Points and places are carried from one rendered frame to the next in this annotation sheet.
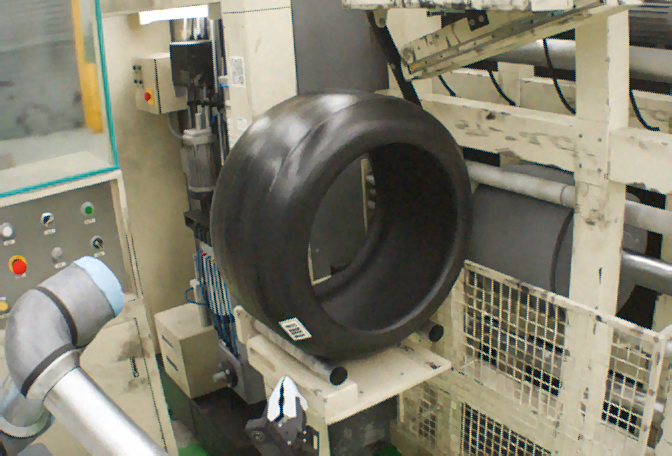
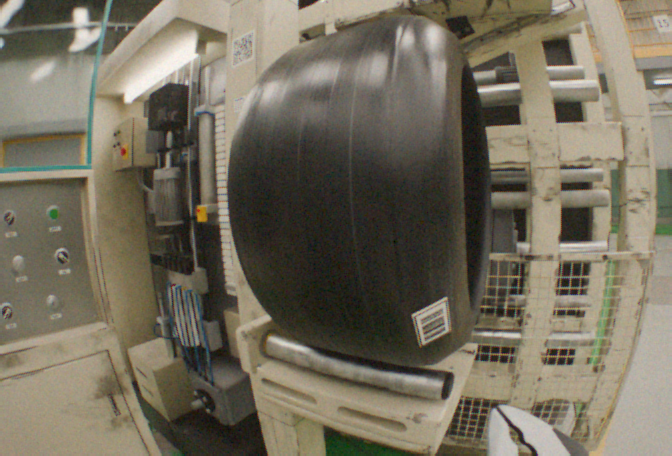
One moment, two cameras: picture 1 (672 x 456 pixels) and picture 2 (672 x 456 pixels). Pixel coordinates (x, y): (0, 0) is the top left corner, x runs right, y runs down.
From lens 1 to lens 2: 115 cm
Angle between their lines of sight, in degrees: 28
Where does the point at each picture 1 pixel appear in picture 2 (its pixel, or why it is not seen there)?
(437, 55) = not seen: hidden behind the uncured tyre
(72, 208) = (37, 209)
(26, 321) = not seen: outside the picture
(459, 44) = not seen: hidden behind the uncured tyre
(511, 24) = (499, 28)
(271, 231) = (417, 111)
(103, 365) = (79, 404)
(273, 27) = (285, 13)
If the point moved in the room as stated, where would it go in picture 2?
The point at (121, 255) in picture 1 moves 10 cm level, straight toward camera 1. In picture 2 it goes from (88, 276) to (89, 285)
